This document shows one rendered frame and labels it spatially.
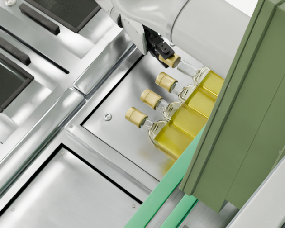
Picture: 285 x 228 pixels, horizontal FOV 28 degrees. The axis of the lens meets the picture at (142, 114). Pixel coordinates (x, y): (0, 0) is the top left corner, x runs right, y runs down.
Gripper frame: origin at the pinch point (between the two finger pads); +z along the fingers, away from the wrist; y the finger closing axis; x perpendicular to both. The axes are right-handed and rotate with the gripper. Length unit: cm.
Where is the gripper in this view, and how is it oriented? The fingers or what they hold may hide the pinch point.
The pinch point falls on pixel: (165, 55)
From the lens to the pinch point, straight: 140.9
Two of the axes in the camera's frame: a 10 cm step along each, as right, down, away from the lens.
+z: 6.0, 7.0, -3.9
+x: 8.0, -5.7, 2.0
